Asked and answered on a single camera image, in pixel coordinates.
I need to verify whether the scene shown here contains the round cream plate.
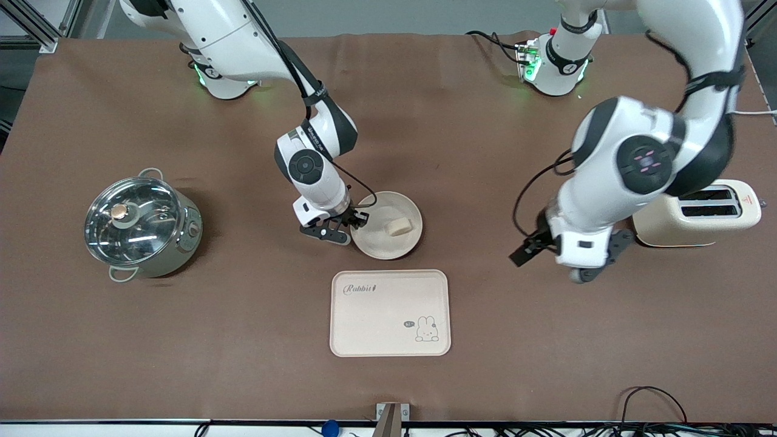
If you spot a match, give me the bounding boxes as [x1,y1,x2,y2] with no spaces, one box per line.
[350,191,424,260]

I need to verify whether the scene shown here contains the cream rabbit print tray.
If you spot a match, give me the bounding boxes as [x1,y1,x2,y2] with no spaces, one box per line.
[329,269,452,357]

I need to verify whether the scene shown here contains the brown table mat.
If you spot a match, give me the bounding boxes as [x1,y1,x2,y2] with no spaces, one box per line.
[0,32,777,423]

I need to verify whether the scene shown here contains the cream two-slot toaster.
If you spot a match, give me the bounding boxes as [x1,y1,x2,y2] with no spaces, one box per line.
[631,179,763,248]

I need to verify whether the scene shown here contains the steel pot with glass lid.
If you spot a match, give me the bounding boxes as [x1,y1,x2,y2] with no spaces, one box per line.
[84,168,204,283]

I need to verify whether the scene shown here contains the glass pot lid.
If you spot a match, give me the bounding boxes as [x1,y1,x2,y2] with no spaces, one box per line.
[84,176,183,266]

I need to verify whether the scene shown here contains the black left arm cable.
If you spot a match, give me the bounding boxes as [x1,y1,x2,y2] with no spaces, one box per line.
[512,149,576,239]

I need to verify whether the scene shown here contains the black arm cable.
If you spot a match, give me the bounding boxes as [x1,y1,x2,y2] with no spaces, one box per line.
[512,149,576,239]
[242,0,378,211]

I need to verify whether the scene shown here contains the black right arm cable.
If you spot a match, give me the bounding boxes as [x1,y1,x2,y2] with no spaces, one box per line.
[242,0,378,211]

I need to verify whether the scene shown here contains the black looped cable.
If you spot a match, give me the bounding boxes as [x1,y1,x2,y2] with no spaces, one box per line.
[619,386,688,427]

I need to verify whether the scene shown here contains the black base cable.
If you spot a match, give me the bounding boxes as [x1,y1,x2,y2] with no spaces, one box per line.
[466,30,525,65]

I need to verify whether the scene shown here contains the grey metal bracket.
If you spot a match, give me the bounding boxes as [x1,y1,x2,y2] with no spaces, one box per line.
[372,402,410,437]

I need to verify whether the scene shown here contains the aluminium frame profile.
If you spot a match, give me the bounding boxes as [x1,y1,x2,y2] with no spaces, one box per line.
[0,0,83,54]
[744,0,777,44]

